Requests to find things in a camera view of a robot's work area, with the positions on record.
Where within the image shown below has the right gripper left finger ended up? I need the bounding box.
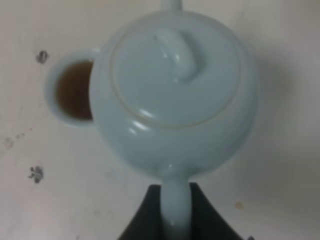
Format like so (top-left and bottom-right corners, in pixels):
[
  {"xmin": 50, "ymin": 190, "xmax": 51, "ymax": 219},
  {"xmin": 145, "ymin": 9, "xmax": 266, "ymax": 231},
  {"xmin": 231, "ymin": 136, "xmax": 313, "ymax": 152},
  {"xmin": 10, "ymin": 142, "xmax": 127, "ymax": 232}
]
[{"xmin": 118, "ymin": 184, "xmax": 163, "ymax": 240}]

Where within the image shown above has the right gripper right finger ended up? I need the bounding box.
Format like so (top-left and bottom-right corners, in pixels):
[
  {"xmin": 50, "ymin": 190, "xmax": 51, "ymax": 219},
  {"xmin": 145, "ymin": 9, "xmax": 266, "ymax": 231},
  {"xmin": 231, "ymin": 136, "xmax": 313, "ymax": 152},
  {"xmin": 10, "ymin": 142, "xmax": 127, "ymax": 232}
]
[{"xmin": 190, "ymin": 182, "xmax": 243, "ymax": 240}]

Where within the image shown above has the light blue porcelain teapot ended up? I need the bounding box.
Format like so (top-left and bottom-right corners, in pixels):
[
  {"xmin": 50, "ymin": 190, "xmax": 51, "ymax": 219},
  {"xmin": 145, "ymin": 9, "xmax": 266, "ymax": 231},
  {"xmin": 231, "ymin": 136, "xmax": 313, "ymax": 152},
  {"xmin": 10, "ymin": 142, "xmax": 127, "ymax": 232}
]
[{"xmin": 89, "ymin": 0, "xmax": 259, "ymax": 240}]

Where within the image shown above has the far light blue teacup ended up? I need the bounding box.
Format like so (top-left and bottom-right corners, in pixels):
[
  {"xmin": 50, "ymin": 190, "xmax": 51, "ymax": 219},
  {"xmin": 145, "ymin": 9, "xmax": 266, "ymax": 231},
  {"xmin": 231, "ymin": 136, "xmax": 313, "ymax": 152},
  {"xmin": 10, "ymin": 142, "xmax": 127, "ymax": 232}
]
[{"xmin": 44, "ymin": 48, "xmax": 100, "ymax": 128}]

